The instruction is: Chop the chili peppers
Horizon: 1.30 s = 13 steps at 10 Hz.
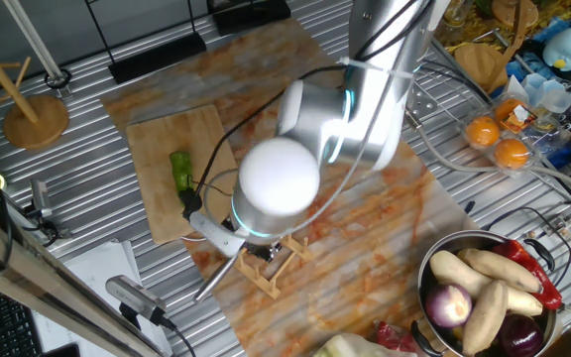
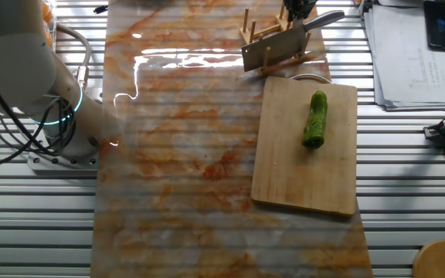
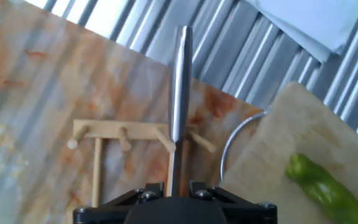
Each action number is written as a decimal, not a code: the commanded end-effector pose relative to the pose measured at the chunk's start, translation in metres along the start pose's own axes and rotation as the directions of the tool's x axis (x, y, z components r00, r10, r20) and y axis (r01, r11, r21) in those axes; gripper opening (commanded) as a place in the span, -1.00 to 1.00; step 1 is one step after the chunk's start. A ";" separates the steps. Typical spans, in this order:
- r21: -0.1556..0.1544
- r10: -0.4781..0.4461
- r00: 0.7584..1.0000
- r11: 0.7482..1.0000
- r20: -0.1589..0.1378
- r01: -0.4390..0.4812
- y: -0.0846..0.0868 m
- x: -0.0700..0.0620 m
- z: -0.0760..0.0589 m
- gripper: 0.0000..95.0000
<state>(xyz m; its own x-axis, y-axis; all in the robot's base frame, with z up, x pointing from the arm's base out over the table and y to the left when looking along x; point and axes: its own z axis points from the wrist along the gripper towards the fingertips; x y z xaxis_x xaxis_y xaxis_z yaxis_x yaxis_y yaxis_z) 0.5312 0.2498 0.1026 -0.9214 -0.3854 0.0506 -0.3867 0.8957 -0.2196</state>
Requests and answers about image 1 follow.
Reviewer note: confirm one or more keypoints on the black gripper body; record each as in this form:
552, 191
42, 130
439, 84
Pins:
263, 252

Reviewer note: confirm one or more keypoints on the steel cleaver knife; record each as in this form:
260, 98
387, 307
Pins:
213, 280

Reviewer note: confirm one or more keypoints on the green chili pepper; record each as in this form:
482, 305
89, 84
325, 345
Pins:
181, 171

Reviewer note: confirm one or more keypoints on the red chili pepper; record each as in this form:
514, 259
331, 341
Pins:
538, 277

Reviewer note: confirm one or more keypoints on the wooden peg rack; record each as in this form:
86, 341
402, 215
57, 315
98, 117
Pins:
261, 282

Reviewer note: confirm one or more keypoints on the orange marble pattern mat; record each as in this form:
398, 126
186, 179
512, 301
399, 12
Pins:
365, 223

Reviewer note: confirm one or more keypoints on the white green cabbage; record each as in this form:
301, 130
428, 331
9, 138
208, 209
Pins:
350, 347

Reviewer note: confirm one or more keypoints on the wooden cutting board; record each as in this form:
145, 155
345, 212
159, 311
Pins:
156, 149

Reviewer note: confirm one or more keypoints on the red plastic bag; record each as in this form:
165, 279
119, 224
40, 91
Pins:
392, 337

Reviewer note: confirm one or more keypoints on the white paper sheets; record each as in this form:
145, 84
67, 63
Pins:
102, 263

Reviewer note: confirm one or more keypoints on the pale sweet potato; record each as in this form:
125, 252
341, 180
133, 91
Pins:
501, 268
486, 317
451, 270

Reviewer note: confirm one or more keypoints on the pale purple onion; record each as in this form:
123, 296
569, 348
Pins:
448, 305

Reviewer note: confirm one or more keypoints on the small black plug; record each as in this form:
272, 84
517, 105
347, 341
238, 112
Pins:
469, 207

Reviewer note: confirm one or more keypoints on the black smartphone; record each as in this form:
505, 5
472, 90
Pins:
62, 351

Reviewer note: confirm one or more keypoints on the orange fruit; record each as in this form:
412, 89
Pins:
511, 153
482, 131
506, 110

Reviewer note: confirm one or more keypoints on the wooden mug tree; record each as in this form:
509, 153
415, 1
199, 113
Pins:
35, 121

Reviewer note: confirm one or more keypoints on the dark purple onion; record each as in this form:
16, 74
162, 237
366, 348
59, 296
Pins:
521, 337

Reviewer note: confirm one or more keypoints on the wooden stand with round base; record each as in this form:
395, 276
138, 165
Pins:
479, 64

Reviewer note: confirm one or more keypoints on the clear plastic fruit tray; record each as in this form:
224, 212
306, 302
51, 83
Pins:
538, 134

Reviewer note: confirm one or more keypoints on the round wooden disc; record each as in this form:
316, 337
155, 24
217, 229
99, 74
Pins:
511, 10

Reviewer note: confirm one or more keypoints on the light blue plush toy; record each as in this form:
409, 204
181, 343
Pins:
565, 47

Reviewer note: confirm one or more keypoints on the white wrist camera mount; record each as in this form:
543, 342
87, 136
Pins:
216, 235

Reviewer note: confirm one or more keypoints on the grey camera on stand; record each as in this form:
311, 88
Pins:
134, 297

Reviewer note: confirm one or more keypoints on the black stand base plate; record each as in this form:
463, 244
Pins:
156, 57
248, 17

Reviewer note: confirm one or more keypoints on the aluminium frame beam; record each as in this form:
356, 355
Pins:
42, 292

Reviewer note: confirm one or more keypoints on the silver depth camera on clamp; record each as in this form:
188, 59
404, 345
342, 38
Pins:
40, 196

